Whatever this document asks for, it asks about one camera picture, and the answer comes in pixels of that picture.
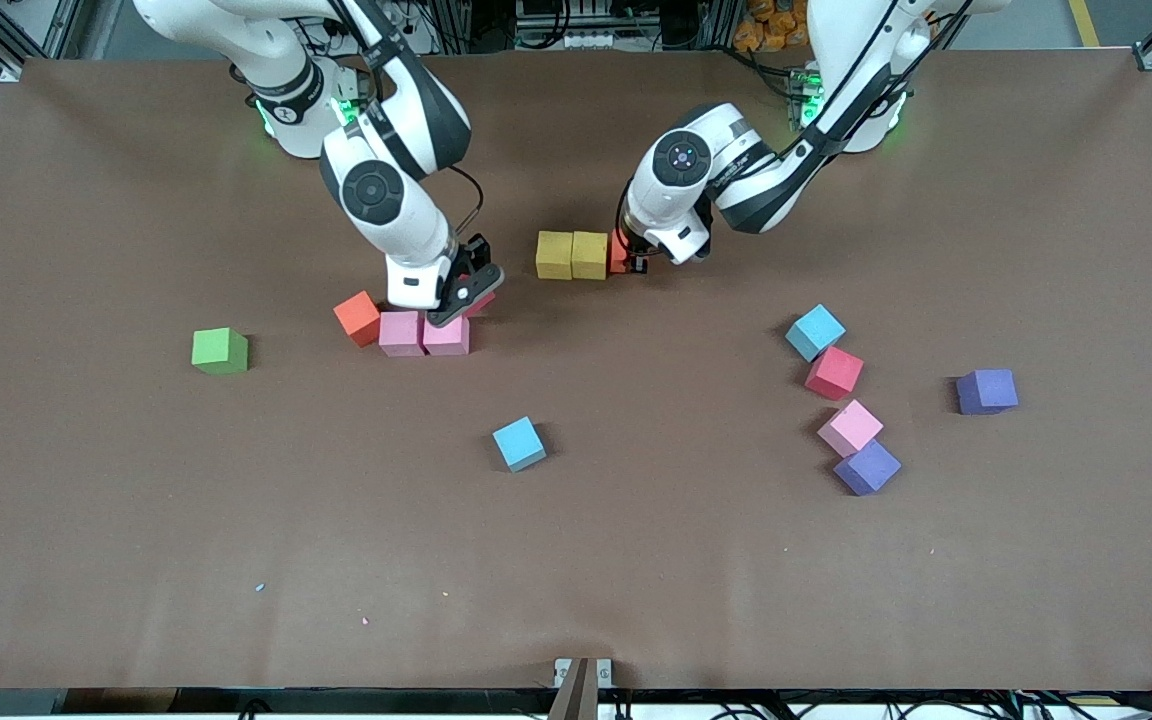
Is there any brown table cover sheet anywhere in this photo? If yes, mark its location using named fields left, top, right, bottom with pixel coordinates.
left=0, top=48, right=1152, bottom=691

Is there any pile of orange fruit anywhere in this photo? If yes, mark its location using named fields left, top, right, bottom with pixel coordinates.
left=734, top=0, right=817, bottom=53

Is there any purple foam cube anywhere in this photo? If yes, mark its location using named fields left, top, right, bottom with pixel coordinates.
left=833, top=440, right=903, bottom=497
left=956, top=368, right=1020, bottom=416

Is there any small metal bracket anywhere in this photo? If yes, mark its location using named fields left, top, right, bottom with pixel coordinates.
left=553, top=657, right=615, bottom=691

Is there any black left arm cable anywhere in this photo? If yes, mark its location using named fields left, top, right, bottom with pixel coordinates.
left=616, top=0, right=972, bottom=251

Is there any green foam cube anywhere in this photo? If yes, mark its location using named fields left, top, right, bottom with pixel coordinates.
left=191, top=327, right=249, bottom=376

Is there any yellow foam cube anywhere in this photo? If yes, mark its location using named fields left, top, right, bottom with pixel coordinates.
left=535, top=231, right=575, bottom=281
left=572, top=231, right=610, bottom=281

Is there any brown wooden beam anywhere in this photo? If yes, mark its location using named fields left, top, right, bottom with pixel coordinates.
left=548, top=658, right=600, bottom=720

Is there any pink foam cube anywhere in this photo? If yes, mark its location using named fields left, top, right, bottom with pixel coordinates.
left=816, top=400, right=885, bottom=458
left=379, top=309, right=426, bottom=358
left=422, top=315, right=470, bottom=357

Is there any white power strip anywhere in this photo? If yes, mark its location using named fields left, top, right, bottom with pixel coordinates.
left=381, top=0, right=439, bottom=29

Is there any blue foam cube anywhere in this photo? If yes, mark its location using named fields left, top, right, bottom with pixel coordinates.
left=785, top=304, right=848, bottom=363
left=492, top=416, right=548, bottom=473

